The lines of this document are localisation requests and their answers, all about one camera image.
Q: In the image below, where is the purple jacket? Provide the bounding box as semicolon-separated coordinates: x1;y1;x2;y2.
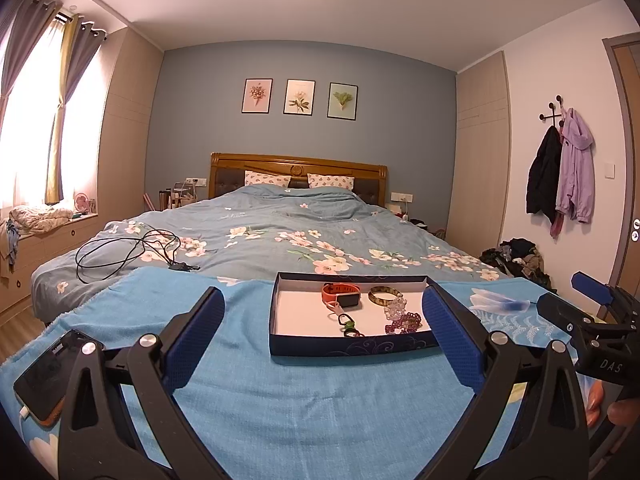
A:
555;106;596;224

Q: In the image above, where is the blue floral towel blanket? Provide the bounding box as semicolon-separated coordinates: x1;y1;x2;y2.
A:
0;266;611;480

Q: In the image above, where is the framed green leaf picture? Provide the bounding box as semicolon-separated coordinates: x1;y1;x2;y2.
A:
327;81;360;121

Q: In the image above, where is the beige drawer cabinet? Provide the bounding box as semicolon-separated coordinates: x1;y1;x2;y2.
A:
0;212;106;316

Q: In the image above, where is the person's right hand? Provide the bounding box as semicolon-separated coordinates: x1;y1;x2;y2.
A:
584;379;640;430

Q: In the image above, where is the tortoiseshell bangle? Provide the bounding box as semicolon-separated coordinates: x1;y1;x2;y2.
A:
368;286;402;306

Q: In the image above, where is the blue floral duvet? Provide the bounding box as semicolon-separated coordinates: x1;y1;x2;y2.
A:
30;185;516;318

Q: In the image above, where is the dark blue cardboard box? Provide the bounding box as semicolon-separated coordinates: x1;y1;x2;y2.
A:
268;272;441;358

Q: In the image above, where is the dark clothes pile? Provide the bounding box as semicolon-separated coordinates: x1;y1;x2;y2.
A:
479;237;556;291

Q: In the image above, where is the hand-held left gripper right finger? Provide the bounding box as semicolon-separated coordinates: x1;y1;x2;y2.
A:
421;280;591;480

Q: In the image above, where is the black wall coat hook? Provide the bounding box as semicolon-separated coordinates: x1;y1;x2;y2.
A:
541;94;568;128

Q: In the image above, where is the beige wardrobe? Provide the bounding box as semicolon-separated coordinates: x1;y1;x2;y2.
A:
97;27;165;231
446;51;510;253

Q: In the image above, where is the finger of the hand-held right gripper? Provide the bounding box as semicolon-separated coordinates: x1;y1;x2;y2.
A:
537;292;621;356
571;271;640;321

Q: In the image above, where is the wooden bed headboard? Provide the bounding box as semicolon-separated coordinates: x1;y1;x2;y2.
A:
209;152;389;208

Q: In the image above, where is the black charger cable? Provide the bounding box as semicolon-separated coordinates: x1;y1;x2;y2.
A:
75;229;201;285

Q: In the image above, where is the dark bedside table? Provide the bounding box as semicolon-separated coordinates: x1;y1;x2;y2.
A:
410;217;448;238

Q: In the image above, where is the hanging blue cloth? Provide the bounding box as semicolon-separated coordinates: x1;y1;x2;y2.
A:
2;220;21;268

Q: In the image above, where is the group of toiletry bottles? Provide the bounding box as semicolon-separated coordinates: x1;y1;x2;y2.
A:
157;180;193;211

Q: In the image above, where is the orange smartwatch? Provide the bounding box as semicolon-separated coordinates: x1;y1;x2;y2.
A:
321;282;362;311

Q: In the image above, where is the framed pink flower picture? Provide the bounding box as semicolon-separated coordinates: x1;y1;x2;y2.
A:
241;78;274;114

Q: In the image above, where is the framed white flower picture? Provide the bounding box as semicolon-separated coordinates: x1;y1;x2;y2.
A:
283;79;316;116

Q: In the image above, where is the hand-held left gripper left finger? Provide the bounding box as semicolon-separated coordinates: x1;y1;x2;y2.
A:
59;286;226;480

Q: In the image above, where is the beige crumpled blanket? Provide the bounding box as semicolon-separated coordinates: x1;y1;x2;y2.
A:
7;205;76;233

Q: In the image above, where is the grey and olive curtain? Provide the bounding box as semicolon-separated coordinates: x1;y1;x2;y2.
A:
0;0;66;106
45;15;108;206

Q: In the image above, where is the purple bead bracelet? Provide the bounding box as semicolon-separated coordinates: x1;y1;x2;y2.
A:
384;311;423;335

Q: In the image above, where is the white patterned pillow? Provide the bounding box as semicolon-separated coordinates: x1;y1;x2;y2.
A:
244;170;291;188
307;173;356;191

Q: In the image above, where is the black jacket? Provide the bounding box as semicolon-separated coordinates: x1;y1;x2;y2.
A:
525;125;563;226

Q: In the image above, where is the wooden door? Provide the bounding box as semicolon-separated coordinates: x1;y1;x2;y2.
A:
601;35;640;311

